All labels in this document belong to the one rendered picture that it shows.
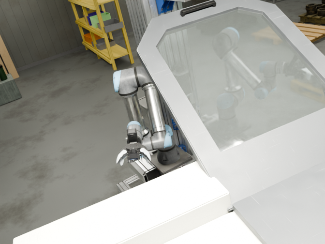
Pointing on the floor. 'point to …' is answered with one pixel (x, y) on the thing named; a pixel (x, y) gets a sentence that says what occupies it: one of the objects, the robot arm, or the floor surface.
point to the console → (141, 212)
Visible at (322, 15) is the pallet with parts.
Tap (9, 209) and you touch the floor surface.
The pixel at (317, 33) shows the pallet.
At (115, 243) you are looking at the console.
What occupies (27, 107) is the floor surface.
